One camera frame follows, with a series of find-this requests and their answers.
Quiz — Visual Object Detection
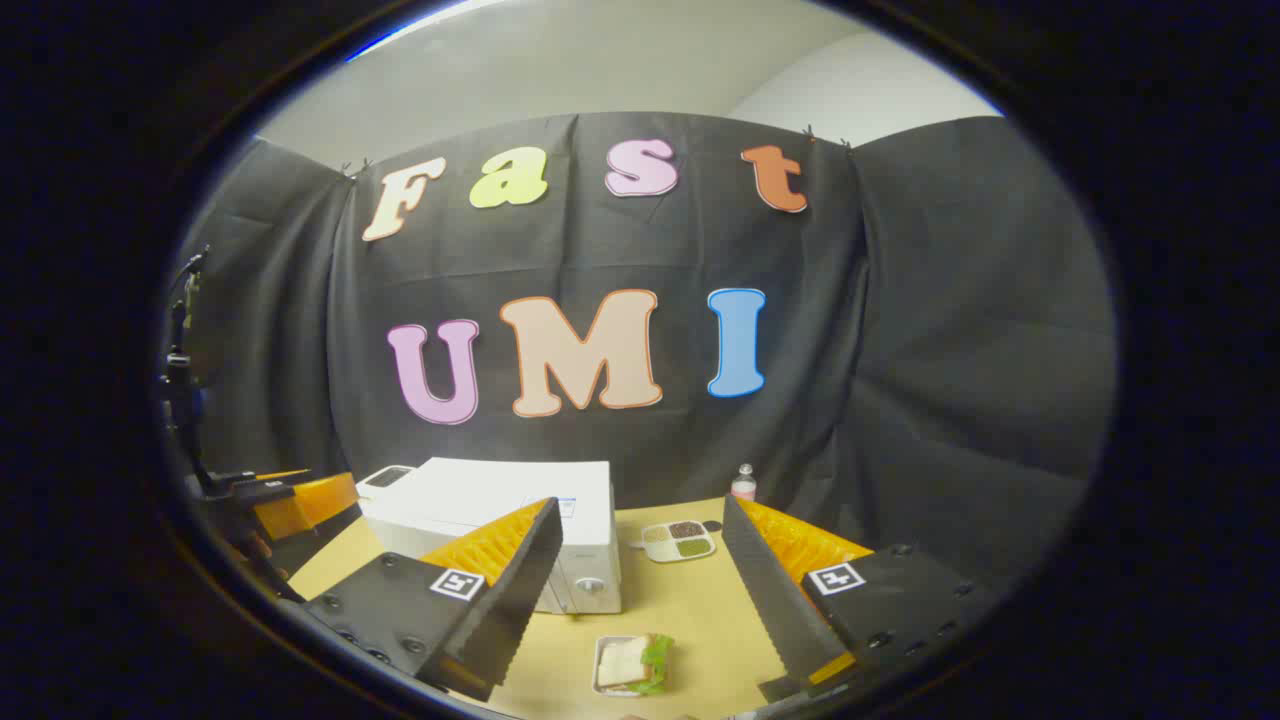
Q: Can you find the divided white condiment dish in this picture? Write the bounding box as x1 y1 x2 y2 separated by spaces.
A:
640 520 717 564

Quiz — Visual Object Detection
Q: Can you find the white microwave oven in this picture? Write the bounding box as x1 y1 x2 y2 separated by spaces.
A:
357 458 623 615

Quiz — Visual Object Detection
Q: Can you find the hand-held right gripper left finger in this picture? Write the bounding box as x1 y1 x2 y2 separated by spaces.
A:
305 497 564 702

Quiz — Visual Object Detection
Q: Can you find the sandwich with lettuce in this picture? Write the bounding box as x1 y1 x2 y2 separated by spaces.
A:
597 633 675 697

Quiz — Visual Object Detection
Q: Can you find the small white ribbed tray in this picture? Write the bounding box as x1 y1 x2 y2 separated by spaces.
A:
591 635 663 699

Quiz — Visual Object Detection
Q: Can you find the black backdrop cloth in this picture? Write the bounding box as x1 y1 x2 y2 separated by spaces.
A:
165 112 1119 601

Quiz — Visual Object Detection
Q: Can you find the white toaster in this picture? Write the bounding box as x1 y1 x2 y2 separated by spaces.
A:
356 464 417 501

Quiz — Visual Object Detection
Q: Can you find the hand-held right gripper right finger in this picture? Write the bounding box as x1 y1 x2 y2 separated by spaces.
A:
722 495 1001 703

